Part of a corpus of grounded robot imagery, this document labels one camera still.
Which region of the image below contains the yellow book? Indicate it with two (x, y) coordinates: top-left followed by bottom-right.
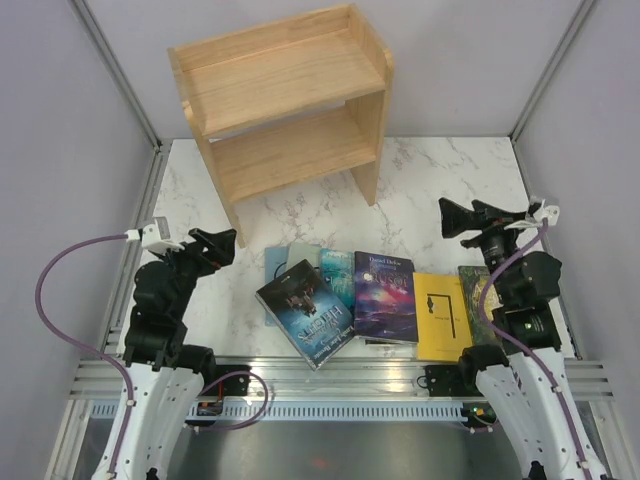
(413, 272), (472, 363)

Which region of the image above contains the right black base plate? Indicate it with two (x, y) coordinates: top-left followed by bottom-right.
(416, 364), (469, 398)

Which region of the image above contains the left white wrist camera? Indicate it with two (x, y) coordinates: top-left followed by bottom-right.
(125, 217), (184, 255)

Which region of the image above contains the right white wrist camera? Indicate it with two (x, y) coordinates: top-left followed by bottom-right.
(519, 197), (560, 230)

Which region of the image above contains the green gold fantasy book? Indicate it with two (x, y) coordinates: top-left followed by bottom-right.
(458, 266), (501, 346)

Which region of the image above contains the aluminium frame post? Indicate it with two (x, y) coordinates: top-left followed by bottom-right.
(69, 0), (163, 151)
(509, 0), (599, 145)

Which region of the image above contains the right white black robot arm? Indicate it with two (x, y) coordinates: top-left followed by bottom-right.
(438, 198), (608, 479)

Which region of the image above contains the aluminium mounting rail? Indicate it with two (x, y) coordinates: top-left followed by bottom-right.
(69, 356), (614, 401)

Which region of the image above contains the Wuthering Heights dark blue book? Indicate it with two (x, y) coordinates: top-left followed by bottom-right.
(256, 260), (355, 371)

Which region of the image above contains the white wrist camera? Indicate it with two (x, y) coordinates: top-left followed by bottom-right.
(125, 217), (184, 255)
(519, 197), (560, 230)

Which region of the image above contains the Robinson Crusoe purple book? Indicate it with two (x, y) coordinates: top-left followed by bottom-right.
(354, 251), (419, 344)

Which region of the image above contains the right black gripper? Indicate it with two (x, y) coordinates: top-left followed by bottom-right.
(438, 196), (527, 301)

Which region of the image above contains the white slotted cable duct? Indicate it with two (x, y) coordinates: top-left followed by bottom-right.
(89, 402), (496, 421)

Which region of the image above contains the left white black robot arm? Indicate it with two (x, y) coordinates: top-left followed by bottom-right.
(93, 218), (237, 479)

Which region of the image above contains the teal sea cover book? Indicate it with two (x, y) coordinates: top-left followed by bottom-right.
(320, 248), (355, 310)

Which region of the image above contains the wooden two-tier shelf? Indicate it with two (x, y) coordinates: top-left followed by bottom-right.
(168, 4), (394, 228)

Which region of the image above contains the right aluminium frame post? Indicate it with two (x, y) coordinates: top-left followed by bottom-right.
(509, 0), (599, 145)

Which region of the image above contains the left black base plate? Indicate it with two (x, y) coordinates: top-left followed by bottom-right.
(200, 364), (251, 401)

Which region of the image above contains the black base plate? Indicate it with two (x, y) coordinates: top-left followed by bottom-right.
(416, 364), (469, 398)
(200, 364), (251, 401)

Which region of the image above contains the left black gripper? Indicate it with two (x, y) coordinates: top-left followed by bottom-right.
(152, 227), (235, 318)

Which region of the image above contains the grey white book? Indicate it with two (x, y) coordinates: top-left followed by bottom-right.
(287, 242), (322, 269)

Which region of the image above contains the black Moon and Sixpence book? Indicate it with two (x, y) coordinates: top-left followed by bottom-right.
(364, 339), (417, 349)

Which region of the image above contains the light blue book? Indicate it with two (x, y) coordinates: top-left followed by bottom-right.
(263, 245), (292, 328)

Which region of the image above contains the left aluminium frame post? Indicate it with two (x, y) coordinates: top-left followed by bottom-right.
(69, 0), (163, 151)

